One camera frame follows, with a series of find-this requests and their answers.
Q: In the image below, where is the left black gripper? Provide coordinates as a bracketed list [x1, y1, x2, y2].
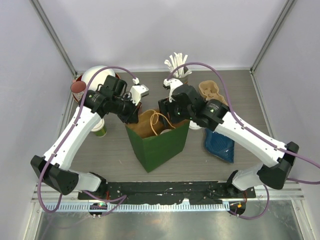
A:
[112, 93, 142, 125]

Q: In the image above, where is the white cup lid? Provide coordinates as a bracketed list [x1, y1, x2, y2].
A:
[160, 129, 172, 135]
[91, 119, 105, 132]

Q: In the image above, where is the green paper bag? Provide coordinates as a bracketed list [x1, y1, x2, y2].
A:
[125, 109, 190, 173]

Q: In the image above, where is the stack of white lids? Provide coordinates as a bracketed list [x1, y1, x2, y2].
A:
[189, 120, 202, 131]

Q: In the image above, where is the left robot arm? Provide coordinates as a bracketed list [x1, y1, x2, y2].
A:
[30, 75, 149, 200]

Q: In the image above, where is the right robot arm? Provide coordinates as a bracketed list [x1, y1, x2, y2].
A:
[158, 84, 299, 198]

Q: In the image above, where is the grey straw holder cup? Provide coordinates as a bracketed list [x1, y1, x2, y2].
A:
[178, 75, 188, 84]

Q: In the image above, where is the white wrapped straws bundle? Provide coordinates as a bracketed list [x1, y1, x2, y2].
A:
[164, 52, 192, 79]

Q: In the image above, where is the cardboard cup carrier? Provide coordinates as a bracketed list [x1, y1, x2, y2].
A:
[198, 80, 228, 105]

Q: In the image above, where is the white paper plate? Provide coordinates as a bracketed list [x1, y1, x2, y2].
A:
[81, 65, 117, 86]

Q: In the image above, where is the floral pink tumbler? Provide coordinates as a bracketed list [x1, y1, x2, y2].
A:
[70, 81, 87, 103]

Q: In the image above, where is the blue leaf-shaped dish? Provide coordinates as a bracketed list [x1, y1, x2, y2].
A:
[203, 128, 235, 164]

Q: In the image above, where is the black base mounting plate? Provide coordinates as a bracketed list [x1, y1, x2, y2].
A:
[77, 180, 256, 206]

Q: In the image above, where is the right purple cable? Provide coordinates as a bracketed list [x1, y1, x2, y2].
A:
[166, 62, 320, 221]

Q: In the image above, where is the purple cable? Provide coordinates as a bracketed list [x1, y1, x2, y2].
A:
[166, 62, 320, 221]
[37, 65, 141, 223]

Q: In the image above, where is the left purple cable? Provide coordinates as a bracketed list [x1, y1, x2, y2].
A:
[37, 65, 141, 223]

